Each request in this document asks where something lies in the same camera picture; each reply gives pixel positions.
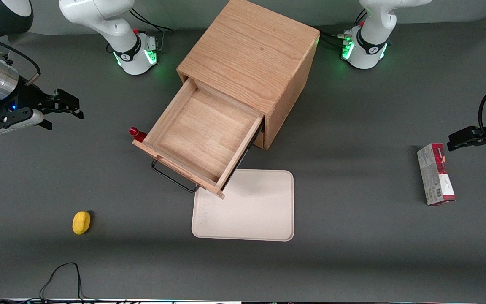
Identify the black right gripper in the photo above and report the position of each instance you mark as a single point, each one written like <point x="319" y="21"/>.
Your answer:
<point x="29" y="98"/>

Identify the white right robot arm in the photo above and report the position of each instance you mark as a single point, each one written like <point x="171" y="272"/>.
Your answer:
<point x="99" y="17"/>

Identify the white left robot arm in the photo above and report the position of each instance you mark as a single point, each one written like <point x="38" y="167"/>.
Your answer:
<point x="373" y="25"/>

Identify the oak wooden drawer cabinet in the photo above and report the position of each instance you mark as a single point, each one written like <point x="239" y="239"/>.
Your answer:
<point x="251" y="46"/>

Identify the red plaid cardboard box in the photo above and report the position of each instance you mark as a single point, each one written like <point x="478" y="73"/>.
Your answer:
<point x="435" y="177"/>

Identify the red cola bottle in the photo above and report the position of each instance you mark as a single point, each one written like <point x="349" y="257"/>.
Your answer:
<point x="135" y="131"/>

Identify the yellow lemon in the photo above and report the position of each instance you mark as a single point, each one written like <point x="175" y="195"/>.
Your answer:
<point x="81" y="222"/>

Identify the beige rectangular tray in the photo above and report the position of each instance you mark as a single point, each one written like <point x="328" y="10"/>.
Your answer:
<point x="260" y="211"/>

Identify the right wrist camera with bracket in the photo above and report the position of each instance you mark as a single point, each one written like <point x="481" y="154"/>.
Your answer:
<point x="11" y="122"/>

